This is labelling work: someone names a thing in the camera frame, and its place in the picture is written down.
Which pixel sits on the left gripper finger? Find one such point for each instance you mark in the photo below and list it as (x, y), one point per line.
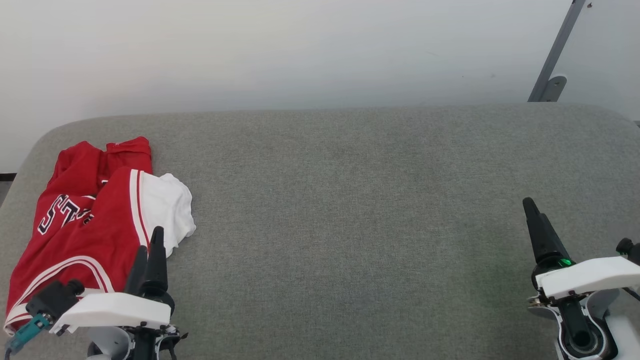
(157, 265)
(137, 275)

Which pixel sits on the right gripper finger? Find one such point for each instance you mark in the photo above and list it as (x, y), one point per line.
(554, 245)
(535, 230)

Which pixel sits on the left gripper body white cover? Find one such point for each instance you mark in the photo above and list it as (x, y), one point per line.
(115, 310)

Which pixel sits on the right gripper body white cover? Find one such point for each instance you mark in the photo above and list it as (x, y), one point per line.
(590, 275)

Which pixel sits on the red and white basketball jersey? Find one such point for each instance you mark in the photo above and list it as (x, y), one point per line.
(100, 225)

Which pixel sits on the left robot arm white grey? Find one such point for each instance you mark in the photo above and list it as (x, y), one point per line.
(112, 347)

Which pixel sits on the grey fabric sofa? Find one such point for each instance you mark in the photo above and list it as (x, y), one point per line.
(350, 225)

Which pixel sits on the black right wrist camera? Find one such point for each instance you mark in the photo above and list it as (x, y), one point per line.
(631, 250)

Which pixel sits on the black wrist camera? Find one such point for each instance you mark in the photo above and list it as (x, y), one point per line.
(631, 250)
(52, 300)

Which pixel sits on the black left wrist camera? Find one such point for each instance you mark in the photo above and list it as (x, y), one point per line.
(52, 300)

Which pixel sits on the grey metal bracket post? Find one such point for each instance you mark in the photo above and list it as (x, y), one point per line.
(552, 60)

